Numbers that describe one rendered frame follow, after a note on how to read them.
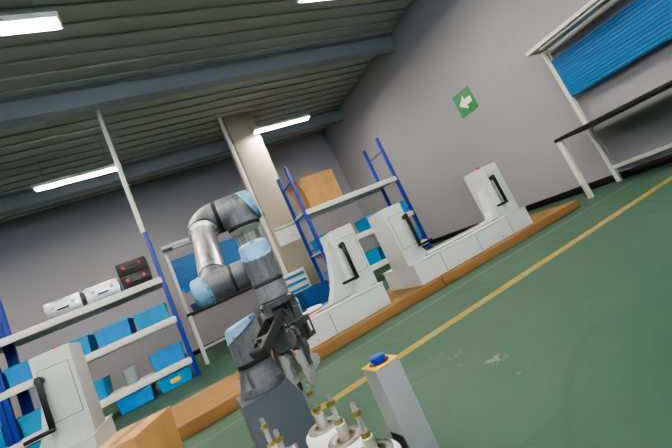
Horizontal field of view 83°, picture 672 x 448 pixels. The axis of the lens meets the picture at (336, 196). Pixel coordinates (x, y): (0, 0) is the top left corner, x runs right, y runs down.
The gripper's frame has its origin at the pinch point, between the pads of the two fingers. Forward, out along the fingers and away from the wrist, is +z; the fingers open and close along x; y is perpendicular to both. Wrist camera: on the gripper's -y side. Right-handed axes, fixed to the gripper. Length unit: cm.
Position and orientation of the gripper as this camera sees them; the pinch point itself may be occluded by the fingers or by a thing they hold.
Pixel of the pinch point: (304, 384)
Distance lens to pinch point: 97.6
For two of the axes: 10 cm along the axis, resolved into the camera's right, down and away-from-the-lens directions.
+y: 4.5, -0.6, 8.9
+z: 4.2, 9.0, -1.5
